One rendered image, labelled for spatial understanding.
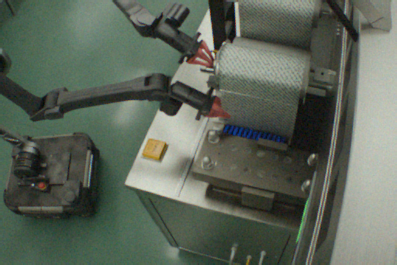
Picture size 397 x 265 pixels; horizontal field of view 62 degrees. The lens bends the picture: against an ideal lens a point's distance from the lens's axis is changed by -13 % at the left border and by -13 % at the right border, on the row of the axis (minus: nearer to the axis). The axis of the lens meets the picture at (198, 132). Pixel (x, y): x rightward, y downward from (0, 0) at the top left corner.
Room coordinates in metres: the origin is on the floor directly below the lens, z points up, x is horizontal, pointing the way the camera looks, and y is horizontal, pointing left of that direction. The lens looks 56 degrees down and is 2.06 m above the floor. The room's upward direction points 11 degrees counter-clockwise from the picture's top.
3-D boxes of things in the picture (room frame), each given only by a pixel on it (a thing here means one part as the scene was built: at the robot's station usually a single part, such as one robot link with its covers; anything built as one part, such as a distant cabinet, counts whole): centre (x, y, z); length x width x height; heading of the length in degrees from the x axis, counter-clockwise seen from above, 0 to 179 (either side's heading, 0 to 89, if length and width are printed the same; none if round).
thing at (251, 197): (0.43, -0.14, 0.96); 0.10 x 0.03 x 0.11; 62
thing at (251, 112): (0.65, -0.19, 1.11); 0.23 x 0.01 x 0.18; 62
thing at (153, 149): (0.73, 0.17, 0.91); 0.07 x 0.07 x 0.02; 62
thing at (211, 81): (0.81, -0.09, 1.05); 0.06 x 0.05 x 0.31; 62
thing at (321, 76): (0.62, -0.38, 1.28); 0.06 x 0.05 x 0.02; 62
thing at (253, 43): (0.80, -0.28, 1.17); 0.26 x 0.12 x 0.12; 62
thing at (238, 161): (0.52, -0.17, 1.00); 0.40 x 0.16 x 0.06; 62
